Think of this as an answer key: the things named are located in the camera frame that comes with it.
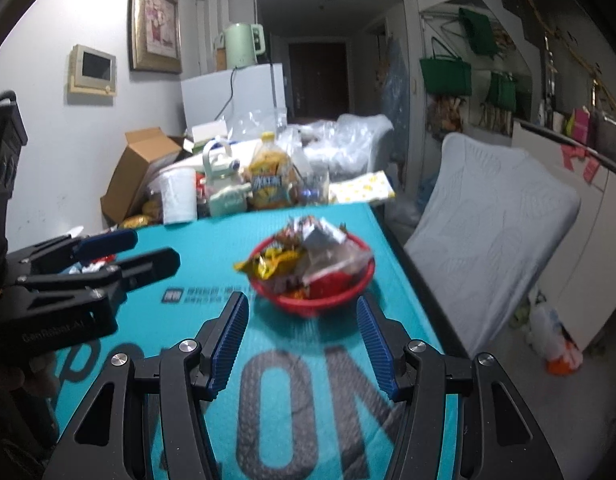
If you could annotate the white open box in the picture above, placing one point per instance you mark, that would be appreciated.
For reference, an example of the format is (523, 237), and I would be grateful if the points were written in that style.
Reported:
(208, 131)

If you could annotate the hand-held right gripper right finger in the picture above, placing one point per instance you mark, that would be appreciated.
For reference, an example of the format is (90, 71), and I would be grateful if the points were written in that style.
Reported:
(375, 350)

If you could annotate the blue plastic garment cover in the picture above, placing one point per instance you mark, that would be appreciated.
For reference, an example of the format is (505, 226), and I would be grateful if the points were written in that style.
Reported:
(393, 80)

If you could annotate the yellow snack bag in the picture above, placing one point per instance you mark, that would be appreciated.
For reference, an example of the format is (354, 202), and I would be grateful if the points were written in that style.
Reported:
(137, 221)

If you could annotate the tall glass bottle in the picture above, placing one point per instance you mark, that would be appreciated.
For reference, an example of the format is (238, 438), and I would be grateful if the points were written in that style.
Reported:
(549, 85)

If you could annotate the grey leaf pattern cushion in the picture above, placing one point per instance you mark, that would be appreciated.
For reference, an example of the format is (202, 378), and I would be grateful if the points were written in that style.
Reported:
(488, 230)

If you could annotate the smiley face yellow cloth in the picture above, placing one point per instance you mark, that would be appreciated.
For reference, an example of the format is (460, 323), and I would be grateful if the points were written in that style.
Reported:
(360, 187)

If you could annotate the clear plastic sheet pile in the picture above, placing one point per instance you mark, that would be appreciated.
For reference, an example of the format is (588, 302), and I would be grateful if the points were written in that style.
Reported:
(348, 140)

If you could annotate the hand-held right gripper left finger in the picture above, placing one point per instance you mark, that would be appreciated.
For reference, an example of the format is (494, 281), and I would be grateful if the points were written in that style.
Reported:
(228, 345)

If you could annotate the glass mug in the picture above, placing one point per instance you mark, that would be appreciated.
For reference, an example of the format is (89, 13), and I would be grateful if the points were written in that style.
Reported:
(315, 187)

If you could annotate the yellow snack packet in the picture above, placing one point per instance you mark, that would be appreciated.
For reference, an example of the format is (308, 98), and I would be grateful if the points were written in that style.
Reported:
(268, 262)

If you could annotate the clear zip bag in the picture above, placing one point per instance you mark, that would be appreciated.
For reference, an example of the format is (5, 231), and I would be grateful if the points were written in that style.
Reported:
(258, 122)

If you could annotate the large green tote bag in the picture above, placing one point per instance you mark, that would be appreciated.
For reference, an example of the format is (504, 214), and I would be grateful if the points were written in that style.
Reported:
(445, 77)

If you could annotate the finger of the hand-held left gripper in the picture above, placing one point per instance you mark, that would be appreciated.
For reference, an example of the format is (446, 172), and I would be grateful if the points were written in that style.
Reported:
(108, 242)
(148, 265)

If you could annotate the red plastic basket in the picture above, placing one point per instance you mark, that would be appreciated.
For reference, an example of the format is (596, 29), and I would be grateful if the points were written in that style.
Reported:
(313, 305)

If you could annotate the white red snack packet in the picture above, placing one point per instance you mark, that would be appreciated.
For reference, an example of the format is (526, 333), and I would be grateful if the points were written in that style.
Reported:
(320, 235)

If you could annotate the pink ribbon bow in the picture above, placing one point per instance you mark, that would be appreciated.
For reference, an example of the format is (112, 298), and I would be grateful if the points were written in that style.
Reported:
(585, 165)

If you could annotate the brown patterned hanging bag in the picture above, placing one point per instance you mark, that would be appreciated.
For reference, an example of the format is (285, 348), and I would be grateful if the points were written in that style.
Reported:
(445, 112)

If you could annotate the teal bubble mat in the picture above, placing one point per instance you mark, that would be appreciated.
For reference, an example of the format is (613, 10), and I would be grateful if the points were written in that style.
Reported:
(213, 260)

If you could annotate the white cabinet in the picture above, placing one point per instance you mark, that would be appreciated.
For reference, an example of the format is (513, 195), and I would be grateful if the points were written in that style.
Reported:
(588, 240)

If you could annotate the wall intercom panel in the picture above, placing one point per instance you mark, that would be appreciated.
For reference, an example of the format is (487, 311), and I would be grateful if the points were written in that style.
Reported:
(95, 67)

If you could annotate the green electric kettle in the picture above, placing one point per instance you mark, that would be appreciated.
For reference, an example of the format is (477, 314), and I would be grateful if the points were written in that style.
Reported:
(240, 45)

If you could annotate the clear plastic snack bag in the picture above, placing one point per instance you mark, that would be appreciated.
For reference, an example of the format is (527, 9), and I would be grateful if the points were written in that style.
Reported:
(338, 262)

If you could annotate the pink box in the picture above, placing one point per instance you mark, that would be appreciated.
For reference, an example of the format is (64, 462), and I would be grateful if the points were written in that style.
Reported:
(581, 122)

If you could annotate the white paper towel roll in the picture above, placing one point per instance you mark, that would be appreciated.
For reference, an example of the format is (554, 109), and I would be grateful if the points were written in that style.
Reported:
(178, 197)

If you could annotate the cream cartoon water bottle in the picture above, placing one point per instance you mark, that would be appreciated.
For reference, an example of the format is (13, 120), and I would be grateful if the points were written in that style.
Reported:
(228, 200)

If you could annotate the brown cardboard box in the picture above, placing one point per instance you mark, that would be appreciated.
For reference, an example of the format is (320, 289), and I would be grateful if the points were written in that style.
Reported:
(138, 160)

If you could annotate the white orange plastic bag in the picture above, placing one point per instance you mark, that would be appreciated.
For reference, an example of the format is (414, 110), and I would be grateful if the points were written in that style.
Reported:
(553, 340)

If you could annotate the yellow iced tea bottle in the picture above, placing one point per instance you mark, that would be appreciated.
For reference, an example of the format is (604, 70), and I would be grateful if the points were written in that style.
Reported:
(268, 185)

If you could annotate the framed picture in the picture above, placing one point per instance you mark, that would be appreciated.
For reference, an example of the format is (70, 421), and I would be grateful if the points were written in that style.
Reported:
(155, 20)

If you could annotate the white mini fridge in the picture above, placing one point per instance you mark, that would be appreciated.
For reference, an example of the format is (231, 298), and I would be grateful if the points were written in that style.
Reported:
(248, 95)

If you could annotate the dark wooden door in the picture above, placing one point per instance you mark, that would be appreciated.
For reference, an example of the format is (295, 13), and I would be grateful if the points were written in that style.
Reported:
(318, 80)

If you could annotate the small green tote bag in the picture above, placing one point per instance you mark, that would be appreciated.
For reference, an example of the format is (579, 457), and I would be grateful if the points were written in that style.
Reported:
(503, 95)

